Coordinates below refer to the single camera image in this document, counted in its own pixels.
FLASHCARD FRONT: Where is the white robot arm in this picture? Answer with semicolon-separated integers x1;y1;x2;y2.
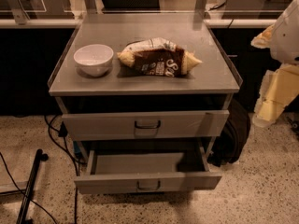
251;0;299;128

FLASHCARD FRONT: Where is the grey metal drawer cabinet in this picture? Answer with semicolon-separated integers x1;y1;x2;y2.
47;12;244;161

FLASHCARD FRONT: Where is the black floor cable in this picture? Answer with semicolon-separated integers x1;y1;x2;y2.
43;114;87;224

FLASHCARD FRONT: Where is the thin black cable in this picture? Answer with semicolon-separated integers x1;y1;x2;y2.
0;152;59;224

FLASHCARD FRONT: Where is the white ceramic bowl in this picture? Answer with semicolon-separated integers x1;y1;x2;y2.
73;44;114;77

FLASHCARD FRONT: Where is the black backpack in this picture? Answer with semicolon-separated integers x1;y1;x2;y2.
207;99;251;167

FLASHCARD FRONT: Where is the grey top drawer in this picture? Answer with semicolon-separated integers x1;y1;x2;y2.
63;110;229;141

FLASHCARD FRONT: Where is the grey drawer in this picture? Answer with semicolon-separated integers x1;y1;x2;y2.
75;147;221;194
63;110;229;141

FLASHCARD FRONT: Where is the brown and white snack bag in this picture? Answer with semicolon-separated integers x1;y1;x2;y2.
117;37;201;77

